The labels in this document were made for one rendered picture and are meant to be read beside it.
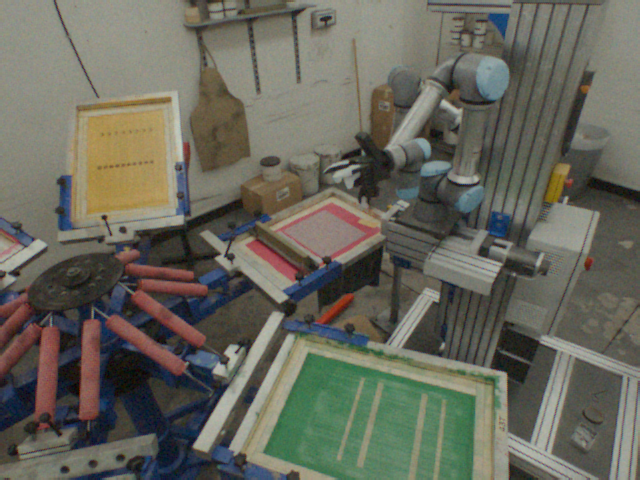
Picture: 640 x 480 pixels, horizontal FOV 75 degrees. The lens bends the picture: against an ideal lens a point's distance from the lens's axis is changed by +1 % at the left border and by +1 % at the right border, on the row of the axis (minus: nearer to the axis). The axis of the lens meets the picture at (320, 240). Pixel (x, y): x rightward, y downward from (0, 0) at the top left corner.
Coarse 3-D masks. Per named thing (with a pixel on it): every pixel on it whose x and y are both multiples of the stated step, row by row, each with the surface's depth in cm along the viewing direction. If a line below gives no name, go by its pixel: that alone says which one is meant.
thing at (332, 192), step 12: (324, 192) 250; (336, 192) 249; (300, 204) 240; (312, 204) 244; (276, 216) 230; (288, 216) 235; (372, 216) 232; (228, 240) 214; (240, 240) 219; (372, 240) 208; (384, 240) 210; (240, 252) 205; (360, 252) 201; (252, 264) 197; (348, 264) 198; (264, 276) 190
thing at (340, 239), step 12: (336, 228) 224; (348, 228) 224; (360, 228) 223; (372, 228) 223; (312, 240) 216; (324, 240) 216; (336, 240) 215; (348, 240) 215; (360, 240) 215; (312, 252) 208; (324, 252) 208; (336, 252) 207; (276, 264) 202; (288, 264) 201; (324, 264) 200; (288, 276) 194
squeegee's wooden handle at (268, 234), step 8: (256, 224) 213; (264, 232) 209; (272, 232) 205; (272, 240) 206; (280, 240) 200; (280, 248) 203; (288, 248) 196; (296, 248) 194; (296, 256) 193; (304, 256) 189; (304, 264) 191
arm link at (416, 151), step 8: (400, 144) 129; (408, 144) 129; (416, 144) 130; (424, 144) 131; (408, 152) 128; (416, 152) 129; (424, 152) 130; (408, 160) 129; (416, 160) 131; (424, 160) 133; (408, 168) 132; (416, 168) 132
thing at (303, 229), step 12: (312, 216) 235; (324, 216) 235; (336, 216) 234; (348, 216) 234; (288, 228) 226; (300, 228) 226; (312, 228) 225; (324, 228) 225; (300, 240) 217; (264, 252) 210; (276, 252) 210
